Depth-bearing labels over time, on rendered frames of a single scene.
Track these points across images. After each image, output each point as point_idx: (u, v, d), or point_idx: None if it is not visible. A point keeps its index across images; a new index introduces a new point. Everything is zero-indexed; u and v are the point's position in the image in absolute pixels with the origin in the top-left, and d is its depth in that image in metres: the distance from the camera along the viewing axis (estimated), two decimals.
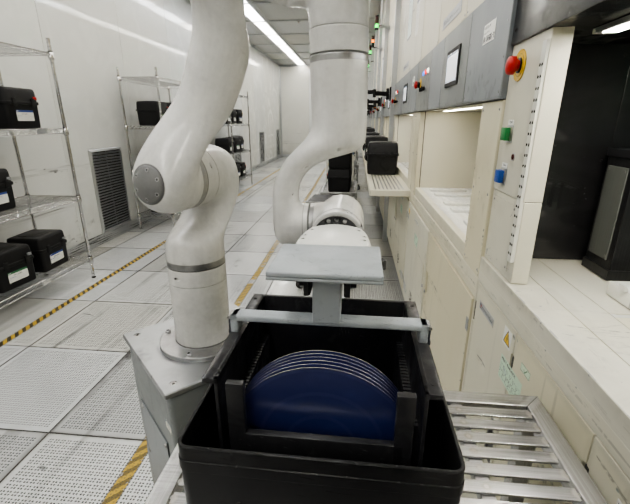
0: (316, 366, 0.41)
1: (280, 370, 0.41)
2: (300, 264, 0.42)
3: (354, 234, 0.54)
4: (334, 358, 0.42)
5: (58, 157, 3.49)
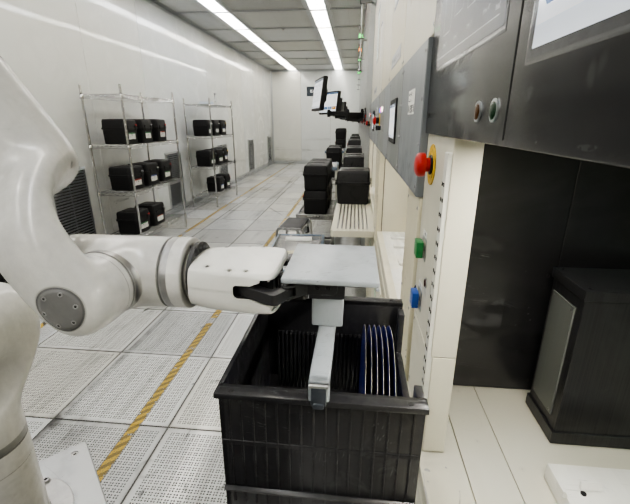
0: (387, 340, 0.46)
1: (389, 365, 0.43)
2: (354, 269, 0.42)
3: (244, 248, 0.48)
4: (375, 331, 0.48)
5: None
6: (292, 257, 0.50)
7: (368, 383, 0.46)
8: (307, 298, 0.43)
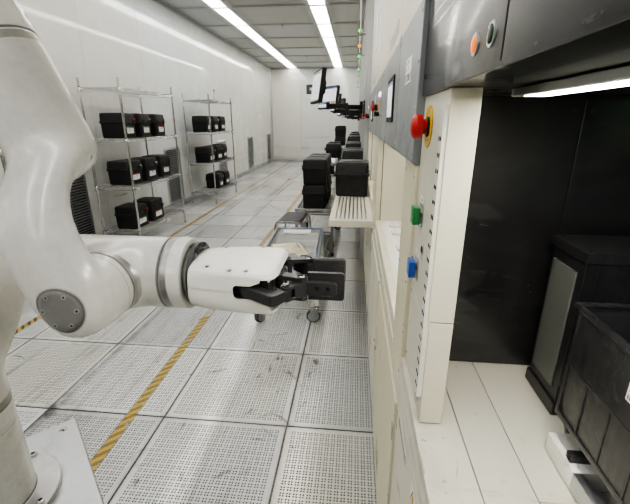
0: None
1: None
2: None
3: (244, 248, 0.48)
4: None
5: None
6: (291, 256, 0.50)
7: None
8: (306, 299, 0.43)
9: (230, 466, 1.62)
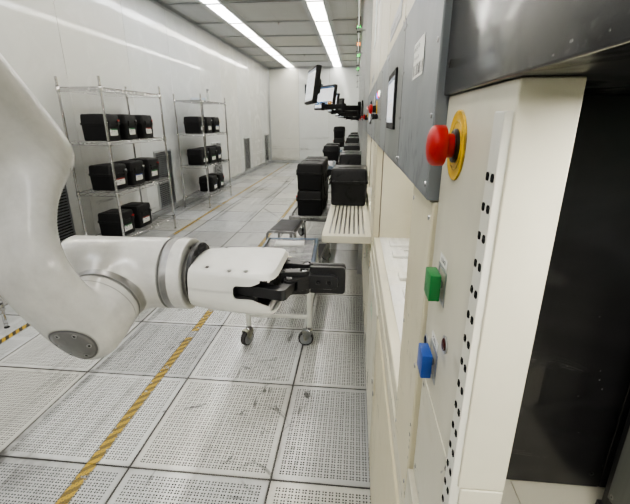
0: None
1: None
2: None
3: (244, 248, 0.48)
4: None
5: None
6: (292, 260, 0.49)
7: None
8: (309, 292, 0.45)
9: None
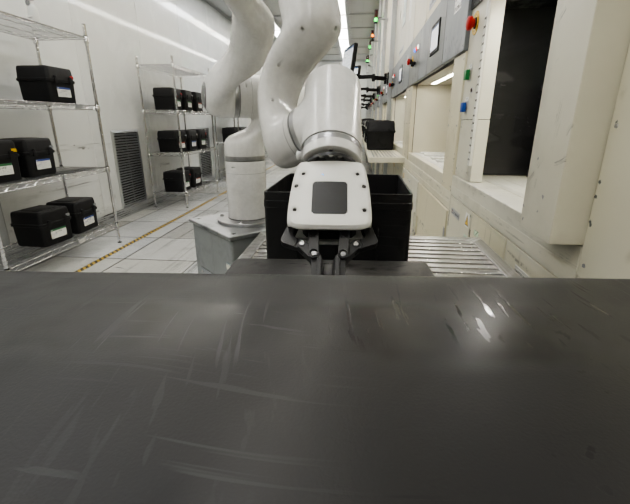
0: None
1: None
2: None
3: None
4: None
5: (85, 135, 3.84)
6: (294, 243, 0.48)
7: None
8: (344, 258, 0.45)
9: None
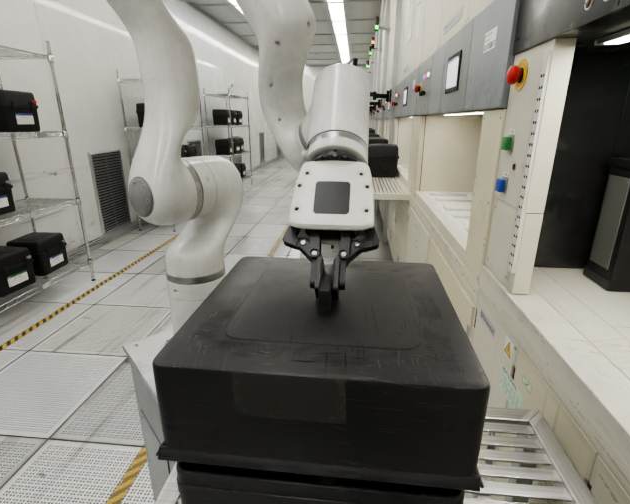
0: None
1: None
2: None
3: None
4: None
5: (58, 160, 3.49)
6: (296, 242, 0.48)
7: None
8: (344, 258, 0.45)
9: None
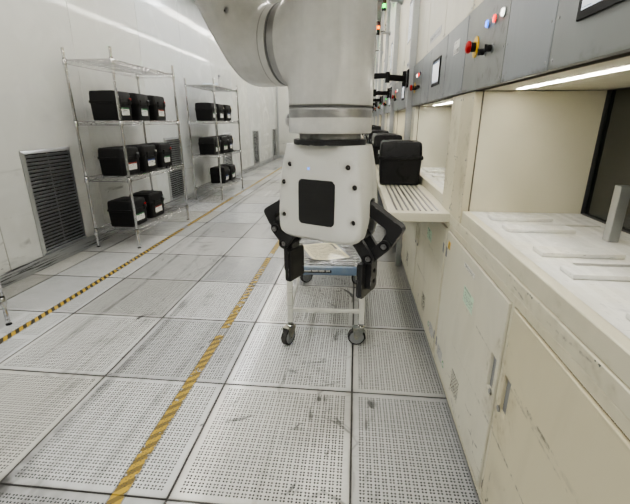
0: None
1: None
2: None
3: None
4: None
5: None
6: (279, 215, 0.47)
7: None
8: (371, 263, 0.40)
9: None
